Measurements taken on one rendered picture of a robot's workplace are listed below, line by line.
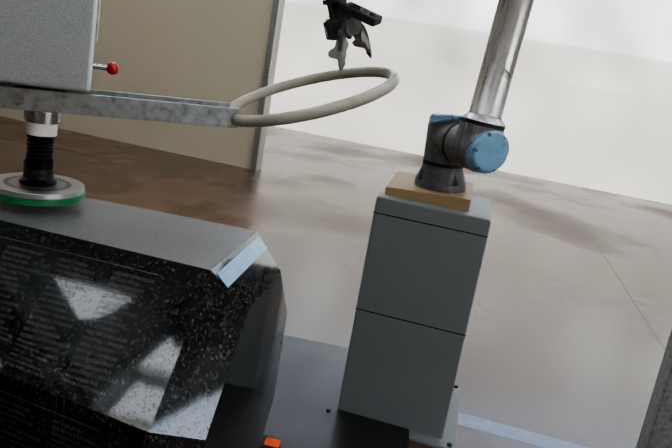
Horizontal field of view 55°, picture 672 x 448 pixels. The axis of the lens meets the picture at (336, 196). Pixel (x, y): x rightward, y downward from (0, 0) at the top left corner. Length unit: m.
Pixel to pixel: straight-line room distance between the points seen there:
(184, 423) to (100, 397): 0.16
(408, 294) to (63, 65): 1.37
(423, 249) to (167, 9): 5.16
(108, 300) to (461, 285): 1.29
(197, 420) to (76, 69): 0.80
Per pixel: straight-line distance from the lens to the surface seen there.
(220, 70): 6.73
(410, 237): 2.26
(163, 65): 7.00
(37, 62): 1.57
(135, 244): 1.49
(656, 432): 2.59
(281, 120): 1.55
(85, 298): 1.43
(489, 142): 2.16
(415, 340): 2.38
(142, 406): 1.31
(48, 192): 1.64
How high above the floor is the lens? 1.31
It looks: 13 degrees down
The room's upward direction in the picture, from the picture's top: 10 degrees clockwise
